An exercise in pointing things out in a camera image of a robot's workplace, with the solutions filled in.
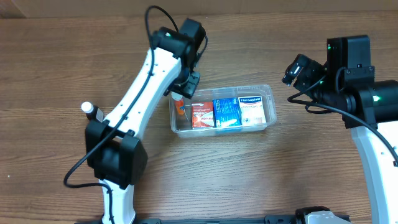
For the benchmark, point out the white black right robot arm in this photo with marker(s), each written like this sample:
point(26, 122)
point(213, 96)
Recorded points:
point(345, 84)

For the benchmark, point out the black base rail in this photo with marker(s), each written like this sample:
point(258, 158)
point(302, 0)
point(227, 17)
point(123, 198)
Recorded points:
point(268, 219)

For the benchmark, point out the white blue plaster box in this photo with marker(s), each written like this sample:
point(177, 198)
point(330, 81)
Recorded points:
point(252, 110)

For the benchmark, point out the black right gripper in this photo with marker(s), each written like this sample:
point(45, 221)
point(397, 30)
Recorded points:
point(303, 78)

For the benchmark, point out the blue medicine box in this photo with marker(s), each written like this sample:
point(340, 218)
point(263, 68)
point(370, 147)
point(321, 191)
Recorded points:
point(226, 112)

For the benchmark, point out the clear plastic container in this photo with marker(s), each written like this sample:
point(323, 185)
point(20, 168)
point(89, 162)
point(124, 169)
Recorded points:
point(182, 124)

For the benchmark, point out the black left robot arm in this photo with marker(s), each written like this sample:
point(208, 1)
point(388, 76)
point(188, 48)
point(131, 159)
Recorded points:
point(114, 143)

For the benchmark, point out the red medicine box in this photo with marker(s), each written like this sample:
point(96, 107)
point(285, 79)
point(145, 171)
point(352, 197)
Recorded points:
point(202, 115)

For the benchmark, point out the dark brown medicine bottle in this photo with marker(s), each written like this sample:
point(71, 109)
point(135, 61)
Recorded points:
point(92, 111)

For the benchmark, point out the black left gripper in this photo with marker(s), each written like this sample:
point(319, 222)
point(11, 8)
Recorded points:
point(189, 84)

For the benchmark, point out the orange tablet tube white cap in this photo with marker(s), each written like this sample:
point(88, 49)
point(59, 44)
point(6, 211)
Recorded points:
point(179, 103)

